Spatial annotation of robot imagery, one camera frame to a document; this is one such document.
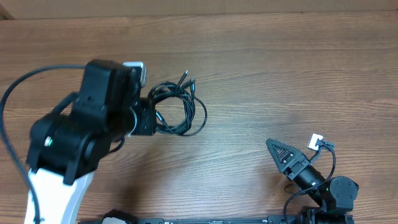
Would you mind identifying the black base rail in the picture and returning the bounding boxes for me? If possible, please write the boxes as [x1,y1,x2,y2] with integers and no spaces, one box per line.
[78,210,300,224]

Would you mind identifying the black cable bundle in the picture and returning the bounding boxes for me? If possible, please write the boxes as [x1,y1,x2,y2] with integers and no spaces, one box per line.
[146,70,208,138]

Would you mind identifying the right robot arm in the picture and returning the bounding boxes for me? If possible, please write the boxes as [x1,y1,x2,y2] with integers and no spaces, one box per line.
[266,134,359,224]

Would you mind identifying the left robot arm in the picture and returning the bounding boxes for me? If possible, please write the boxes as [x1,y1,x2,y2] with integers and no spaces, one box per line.
[25,60,156,223]

